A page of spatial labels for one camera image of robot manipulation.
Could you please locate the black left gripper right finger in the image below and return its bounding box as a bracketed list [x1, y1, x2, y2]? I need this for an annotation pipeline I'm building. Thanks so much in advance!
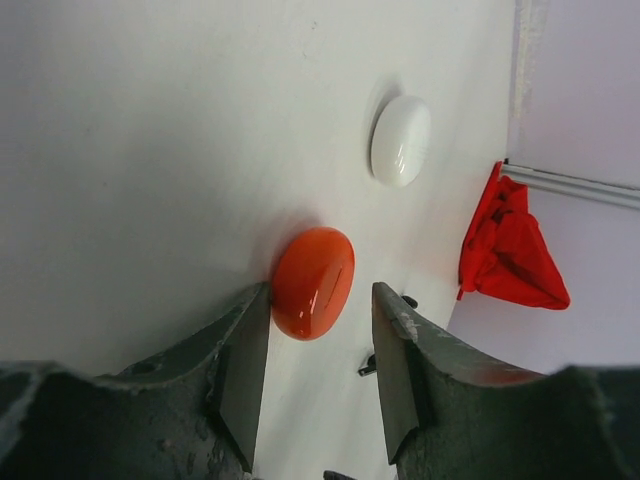
[372, 282, 600, 479]

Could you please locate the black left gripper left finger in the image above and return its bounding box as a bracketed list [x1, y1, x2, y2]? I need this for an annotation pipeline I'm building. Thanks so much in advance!
[44, 283, 270, 479]

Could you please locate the black earbud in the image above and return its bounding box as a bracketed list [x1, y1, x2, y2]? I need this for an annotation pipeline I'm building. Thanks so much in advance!
[402, 295, 418, 309]
[357, 354, 377, 377]

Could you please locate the orange earbud charging case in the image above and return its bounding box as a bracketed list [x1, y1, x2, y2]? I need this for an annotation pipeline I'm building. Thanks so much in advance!
[271, 227, 355, 341]

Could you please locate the white earbud charging case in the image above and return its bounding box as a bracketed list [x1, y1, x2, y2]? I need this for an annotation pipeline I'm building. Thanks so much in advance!
[370, 95, 431, 188]

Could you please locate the red cloth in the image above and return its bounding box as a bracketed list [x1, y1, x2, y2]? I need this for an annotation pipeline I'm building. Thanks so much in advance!
[457, 162, 571, 310]

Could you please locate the right aluminium frame post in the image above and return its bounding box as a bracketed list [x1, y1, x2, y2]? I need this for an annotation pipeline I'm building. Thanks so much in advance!
[502, 162, 639, 211]

